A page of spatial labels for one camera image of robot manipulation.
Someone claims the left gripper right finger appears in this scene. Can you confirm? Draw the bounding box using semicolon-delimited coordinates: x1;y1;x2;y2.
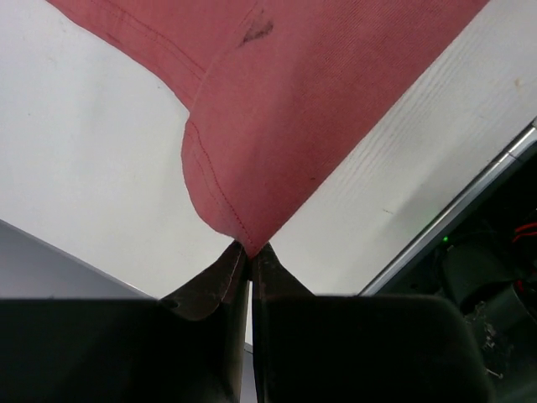
251;246;494;402

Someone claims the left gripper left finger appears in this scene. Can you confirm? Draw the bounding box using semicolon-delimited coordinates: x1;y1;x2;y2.
1;243;248;402

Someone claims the red t shirt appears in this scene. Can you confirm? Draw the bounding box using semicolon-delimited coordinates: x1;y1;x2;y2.
55;1;484;256

